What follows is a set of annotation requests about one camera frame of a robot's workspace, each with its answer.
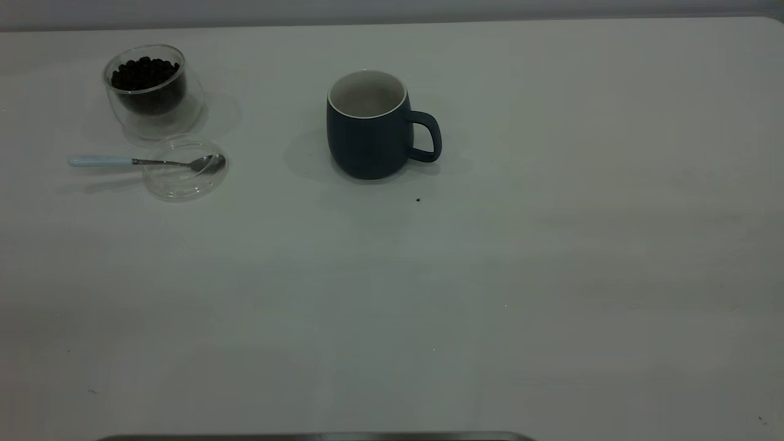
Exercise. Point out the dark blue ceramic mug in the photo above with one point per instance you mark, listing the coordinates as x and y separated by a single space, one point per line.
367 147

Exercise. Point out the clear round plastic lid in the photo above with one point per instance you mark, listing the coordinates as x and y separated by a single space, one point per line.
184 184

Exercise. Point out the dark coffee beans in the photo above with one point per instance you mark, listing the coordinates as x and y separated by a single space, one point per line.
147 79

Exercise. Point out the clear double-wall glass cup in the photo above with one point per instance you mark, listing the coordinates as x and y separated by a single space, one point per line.
193 116

